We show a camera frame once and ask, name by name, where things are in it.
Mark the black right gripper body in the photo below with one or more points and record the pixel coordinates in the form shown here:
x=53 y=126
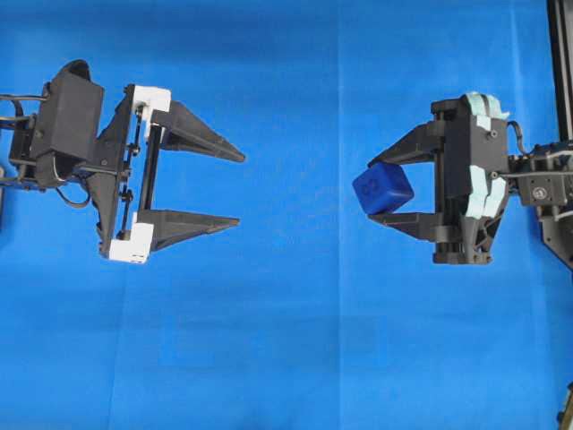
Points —
x=474 y=158

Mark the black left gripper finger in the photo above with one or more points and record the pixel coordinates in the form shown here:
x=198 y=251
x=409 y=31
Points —
x=184 y=131
x=157 y=229

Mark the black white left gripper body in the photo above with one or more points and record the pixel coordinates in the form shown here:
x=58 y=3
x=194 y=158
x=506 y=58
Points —
x=112 y=161

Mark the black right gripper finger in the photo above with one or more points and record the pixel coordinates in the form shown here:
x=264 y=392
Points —
x=420 y=225
x=419 y=145

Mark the blue block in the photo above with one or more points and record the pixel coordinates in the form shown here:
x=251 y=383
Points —
x=383 y=187

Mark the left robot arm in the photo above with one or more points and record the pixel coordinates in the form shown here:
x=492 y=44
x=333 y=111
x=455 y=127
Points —
x=144 y=163

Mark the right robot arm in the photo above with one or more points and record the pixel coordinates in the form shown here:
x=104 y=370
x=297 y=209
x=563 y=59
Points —
x=542 y=179

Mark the dark object at edge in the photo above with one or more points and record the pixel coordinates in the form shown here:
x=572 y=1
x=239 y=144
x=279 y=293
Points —
x=565 y=416

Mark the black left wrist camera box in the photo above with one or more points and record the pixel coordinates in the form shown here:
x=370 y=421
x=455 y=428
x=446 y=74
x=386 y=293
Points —
x=68 y=120

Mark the black aluminium frame rail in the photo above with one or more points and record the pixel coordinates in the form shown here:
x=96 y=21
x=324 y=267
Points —
x=560 y=27

